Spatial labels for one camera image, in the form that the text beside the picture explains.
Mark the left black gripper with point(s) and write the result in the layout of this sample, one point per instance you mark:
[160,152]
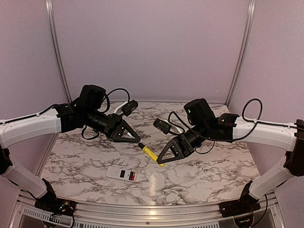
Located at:
[113,123]

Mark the white red remote control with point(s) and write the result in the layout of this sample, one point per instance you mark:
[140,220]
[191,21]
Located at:
[121,174]

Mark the aluminium frame post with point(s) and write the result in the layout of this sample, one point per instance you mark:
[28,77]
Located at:
[56,48]
[243,50]

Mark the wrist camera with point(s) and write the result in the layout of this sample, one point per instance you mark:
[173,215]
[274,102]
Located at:
[167,127]
[126,108]

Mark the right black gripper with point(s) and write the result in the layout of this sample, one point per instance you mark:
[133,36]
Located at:
[180,146]

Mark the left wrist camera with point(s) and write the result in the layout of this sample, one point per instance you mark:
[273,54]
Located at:
[126,108]

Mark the left aluminium frame post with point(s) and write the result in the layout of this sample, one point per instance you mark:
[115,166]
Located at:
[56,48]

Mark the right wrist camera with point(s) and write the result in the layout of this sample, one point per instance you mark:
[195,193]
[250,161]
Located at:
[167,127]

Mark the white battery cover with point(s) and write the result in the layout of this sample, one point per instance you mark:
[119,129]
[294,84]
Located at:
[150,171]

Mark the front aluminium frame rail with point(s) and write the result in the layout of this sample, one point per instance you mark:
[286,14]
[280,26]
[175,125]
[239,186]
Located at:
[100,215]

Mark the right aluminium frame post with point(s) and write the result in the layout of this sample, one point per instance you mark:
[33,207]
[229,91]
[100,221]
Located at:
[243,50]

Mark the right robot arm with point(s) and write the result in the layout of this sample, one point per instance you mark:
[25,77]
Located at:
[204,125]

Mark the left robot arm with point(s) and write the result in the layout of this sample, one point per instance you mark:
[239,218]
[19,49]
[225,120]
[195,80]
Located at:
[81,113]

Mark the yellow handled screwdriver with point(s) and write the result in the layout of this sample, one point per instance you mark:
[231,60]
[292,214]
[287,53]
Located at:
[152,155]

